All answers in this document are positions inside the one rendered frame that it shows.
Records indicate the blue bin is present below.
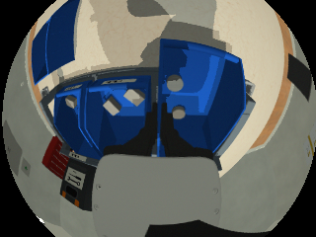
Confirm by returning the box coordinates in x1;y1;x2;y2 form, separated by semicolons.
53;80;103;160
84;75;151;155
32;0;80;86
157;39;246;157

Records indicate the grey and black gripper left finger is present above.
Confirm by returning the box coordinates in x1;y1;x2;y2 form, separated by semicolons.
103;102;158;156

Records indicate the small beige block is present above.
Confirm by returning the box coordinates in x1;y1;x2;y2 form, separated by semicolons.
103;97;121;116
123;89;145;106

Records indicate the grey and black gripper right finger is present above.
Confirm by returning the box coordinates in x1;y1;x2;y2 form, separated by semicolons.
160;103;213;160

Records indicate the black storage case with orange latches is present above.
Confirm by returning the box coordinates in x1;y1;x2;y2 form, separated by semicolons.
60;158;97;211

